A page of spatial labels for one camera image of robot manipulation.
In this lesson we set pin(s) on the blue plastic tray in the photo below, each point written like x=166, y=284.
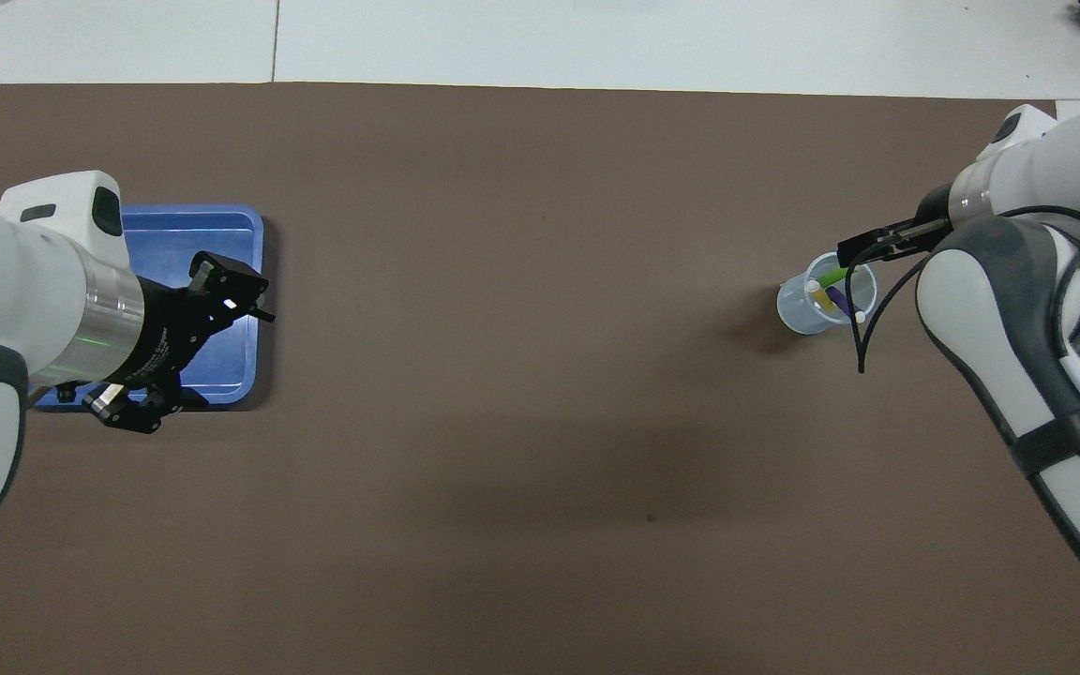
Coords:
x=165, y=234

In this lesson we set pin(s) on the green pen with white cap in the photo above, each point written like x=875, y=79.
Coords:
x=832, y=277

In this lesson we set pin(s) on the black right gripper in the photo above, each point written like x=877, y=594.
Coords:
x=938, y=208

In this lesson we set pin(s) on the purple pen with white cap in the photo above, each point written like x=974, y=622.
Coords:
x=842, y=300

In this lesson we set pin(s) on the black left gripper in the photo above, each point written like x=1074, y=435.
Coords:
x=170, y=333

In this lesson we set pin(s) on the yellow pen with white cap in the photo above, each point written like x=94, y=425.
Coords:
x=819, y=296

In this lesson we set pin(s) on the brown table mat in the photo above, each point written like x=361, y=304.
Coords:
x=540, y=375

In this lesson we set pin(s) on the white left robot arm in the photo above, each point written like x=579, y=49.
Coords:
x=6, y=291

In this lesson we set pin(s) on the clear plastic cup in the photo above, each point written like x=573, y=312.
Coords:
x=798, y=314

